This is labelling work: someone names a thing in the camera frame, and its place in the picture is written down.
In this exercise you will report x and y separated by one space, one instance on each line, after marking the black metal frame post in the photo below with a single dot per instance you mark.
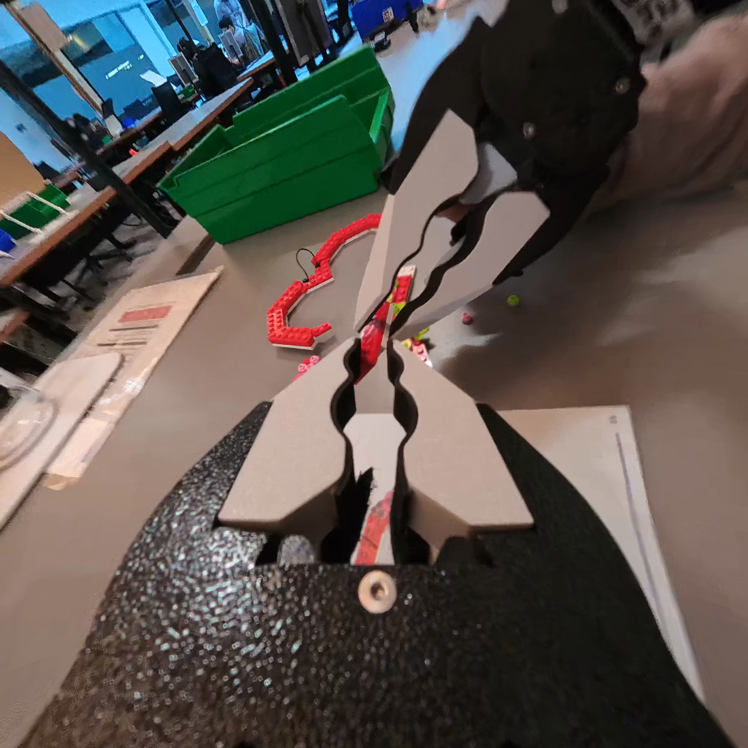
99 158

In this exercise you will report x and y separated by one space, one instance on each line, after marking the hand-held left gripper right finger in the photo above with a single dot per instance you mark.
461 461

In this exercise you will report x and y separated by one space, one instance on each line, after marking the red lego strip lime leaves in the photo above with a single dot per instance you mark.
419 349

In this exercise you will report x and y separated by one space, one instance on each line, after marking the long wooden work table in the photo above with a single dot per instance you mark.
204 111

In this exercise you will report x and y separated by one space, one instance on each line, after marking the red lego half heart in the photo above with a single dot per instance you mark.
286 315

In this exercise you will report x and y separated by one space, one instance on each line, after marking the large green plastic bin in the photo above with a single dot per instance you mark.
280 175

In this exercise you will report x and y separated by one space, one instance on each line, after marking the lego instruction booklet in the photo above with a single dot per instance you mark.
584 467

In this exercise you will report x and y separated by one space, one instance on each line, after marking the small green bins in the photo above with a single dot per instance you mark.
35 210

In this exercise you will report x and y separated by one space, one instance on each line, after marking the red lego strip pink flowers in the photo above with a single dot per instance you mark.
307 364

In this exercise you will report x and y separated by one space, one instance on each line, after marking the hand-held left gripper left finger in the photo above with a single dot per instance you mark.
280 461

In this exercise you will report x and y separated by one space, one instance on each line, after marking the printed paper sheet red label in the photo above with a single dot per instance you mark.
146 327

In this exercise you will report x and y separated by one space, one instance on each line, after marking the person's right forearm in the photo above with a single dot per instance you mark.
689 117

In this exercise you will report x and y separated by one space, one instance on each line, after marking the blue plastic crate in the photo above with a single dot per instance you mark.
383 14

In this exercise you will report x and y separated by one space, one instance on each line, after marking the red lego strip pale flowers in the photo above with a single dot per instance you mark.
373 345

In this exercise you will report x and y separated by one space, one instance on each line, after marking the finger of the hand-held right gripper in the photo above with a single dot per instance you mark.
415 222
496 257

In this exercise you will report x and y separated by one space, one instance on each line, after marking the brown cardboard sheet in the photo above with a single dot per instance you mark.
17 169

